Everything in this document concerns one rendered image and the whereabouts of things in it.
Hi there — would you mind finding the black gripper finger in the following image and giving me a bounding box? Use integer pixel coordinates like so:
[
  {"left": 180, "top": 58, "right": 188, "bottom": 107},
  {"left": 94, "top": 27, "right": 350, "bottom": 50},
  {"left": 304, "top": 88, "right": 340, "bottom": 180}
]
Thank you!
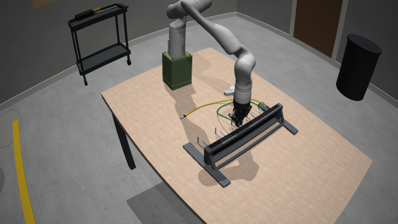
[
  {"left": 228, "top": 109, "right": 243, "bottom": 128},
  {"left": 240, "top": 105, "right": 252, "bottom": 126}
]

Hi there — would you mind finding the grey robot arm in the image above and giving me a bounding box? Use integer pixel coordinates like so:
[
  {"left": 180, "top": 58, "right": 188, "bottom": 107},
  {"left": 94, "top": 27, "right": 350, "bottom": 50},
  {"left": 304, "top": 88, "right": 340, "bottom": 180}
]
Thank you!
[{"left": 166, "top": 0, "right": 256, "bottom": 104}]

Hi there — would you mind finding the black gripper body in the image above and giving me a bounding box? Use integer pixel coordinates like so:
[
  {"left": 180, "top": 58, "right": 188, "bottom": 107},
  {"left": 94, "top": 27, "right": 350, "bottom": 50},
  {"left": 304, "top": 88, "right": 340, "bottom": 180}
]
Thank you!
[{"left": 233, "top": 99, "right": 251, "bottom": 116}]

